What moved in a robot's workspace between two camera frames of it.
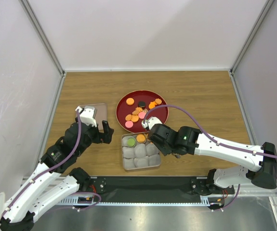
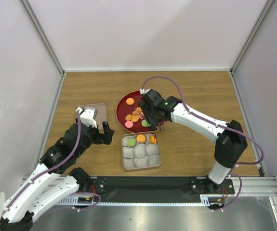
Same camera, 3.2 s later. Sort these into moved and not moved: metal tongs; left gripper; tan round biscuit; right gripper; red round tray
Moved: right gripper; metal tongs
Not moved: red round tray; left gripper; tan round biscuit
